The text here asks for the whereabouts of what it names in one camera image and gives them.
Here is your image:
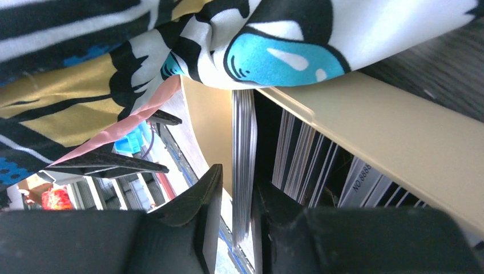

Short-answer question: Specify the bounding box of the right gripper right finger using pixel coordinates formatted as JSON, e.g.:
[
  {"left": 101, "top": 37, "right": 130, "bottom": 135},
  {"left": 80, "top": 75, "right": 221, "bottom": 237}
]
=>
[{"left": 252, "top": 182, "right": 483, "bottom": 273}]

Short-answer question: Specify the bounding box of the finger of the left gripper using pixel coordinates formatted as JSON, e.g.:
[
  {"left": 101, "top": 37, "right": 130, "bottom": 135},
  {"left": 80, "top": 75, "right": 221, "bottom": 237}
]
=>
[
  {"left": 45, "top": 150, "right": 169, "bottom": 179},
  {"left": 148, "top": 110, "right": 183, "bottom": 126}
]

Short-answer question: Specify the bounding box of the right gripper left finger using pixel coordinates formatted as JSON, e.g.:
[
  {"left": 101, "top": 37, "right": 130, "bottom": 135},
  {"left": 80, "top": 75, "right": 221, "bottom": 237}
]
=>
[{"left": 1, "top": 164, "right": 223, "bottom": 273}]

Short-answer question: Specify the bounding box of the black credit card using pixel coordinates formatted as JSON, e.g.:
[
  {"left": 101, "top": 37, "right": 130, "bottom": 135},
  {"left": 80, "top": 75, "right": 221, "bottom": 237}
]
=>
[{"left": 232, "top": 90, "right": 257, "bottom": 246}]

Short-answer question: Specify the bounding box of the striped credit cards stack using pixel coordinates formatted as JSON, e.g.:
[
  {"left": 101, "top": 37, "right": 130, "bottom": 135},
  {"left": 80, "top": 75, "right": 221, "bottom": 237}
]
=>
[{"left": 272, "top": 110, "right": 427, "bottom": 208}]

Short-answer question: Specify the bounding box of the beige oval card tray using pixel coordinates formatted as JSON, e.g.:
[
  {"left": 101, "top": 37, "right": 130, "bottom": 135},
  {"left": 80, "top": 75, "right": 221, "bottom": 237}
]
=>
[{"left": 180, "top": 71, "right": 484, "bottom": 239}]

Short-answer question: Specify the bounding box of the pink skirt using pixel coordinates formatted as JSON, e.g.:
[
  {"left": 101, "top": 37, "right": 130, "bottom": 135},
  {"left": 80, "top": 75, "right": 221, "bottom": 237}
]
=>
[{"left": 54, "top": 75, "right": 181, "bottom": 164}]

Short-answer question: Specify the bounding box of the colourful comic print garment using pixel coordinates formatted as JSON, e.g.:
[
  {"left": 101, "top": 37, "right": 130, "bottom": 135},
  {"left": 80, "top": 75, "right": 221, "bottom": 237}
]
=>
[{"left": 1, "top": 1, "right": 483, "bottom": 189}]

